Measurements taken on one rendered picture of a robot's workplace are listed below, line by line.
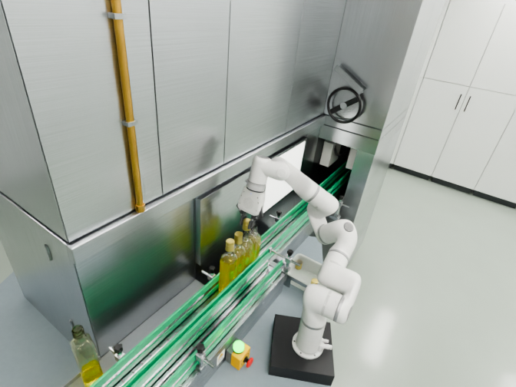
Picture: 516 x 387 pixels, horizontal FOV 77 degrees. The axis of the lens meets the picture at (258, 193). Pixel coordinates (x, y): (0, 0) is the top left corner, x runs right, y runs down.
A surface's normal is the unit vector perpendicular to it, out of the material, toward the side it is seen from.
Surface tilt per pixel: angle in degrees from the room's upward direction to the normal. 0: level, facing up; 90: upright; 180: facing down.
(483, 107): 90
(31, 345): 0
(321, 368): 2
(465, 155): 90
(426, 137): 90
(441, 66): 90
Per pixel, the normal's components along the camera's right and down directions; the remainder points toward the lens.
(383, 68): -0.56, 0.39
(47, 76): 0.82, 0.37
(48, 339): 0.09, -0.85
